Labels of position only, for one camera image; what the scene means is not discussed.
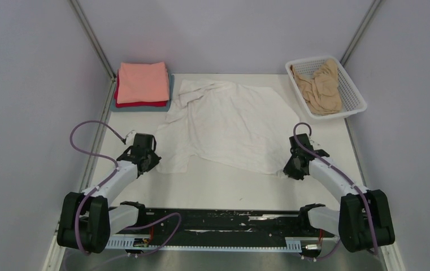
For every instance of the right aluminium frame post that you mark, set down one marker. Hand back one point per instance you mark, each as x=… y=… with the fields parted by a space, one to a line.
x=361 y=30

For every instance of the white plastic basket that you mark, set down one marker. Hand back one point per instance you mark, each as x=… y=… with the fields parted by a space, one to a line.
x=352 y=101

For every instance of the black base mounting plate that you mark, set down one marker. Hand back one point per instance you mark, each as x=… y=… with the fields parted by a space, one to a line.
x=230 y=229

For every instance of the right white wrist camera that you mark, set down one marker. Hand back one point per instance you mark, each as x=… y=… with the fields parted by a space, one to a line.
x=314 y=143

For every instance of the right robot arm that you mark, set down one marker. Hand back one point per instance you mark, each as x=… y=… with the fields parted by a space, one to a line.
x=349 y=198

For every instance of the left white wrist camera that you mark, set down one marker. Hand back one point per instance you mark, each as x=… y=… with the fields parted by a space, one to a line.
x=129 y=138

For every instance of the left aluminium frame post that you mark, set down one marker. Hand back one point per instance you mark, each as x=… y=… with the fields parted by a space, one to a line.
x=90 y=33

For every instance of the folded peach t shirt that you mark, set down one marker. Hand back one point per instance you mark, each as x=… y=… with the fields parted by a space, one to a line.
x=146 y=83

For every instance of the folded blue t shirt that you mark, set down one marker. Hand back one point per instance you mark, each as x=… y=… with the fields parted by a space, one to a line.
x=114 y=108

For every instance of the folded red t shirt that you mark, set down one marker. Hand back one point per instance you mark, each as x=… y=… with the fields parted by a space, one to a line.
x=118 y=105

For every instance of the aluminium frame post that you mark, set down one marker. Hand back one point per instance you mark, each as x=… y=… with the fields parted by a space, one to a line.
x=361 y=30
x=90 y=33

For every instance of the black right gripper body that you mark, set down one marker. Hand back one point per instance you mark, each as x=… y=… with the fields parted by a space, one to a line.
x=290 y=169

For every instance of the white t shirt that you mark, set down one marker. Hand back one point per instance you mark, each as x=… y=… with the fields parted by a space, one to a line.
x=241 y=126

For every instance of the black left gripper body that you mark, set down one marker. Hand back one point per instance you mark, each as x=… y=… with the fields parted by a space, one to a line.
x=153 y=160

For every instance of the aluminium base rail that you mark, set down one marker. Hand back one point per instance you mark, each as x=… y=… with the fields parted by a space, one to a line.
x=201 y=227

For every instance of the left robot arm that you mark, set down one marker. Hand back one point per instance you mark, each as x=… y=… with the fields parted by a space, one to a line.
x=102 y=198

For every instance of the beige crumpled t shirt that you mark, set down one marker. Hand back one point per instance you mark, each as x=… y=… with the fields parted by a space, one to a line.
x=320 y=92

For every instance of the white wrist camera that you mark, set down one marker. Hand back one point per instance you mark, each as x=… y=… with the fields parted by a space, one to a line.
x=129 y=138
x=314 y=143

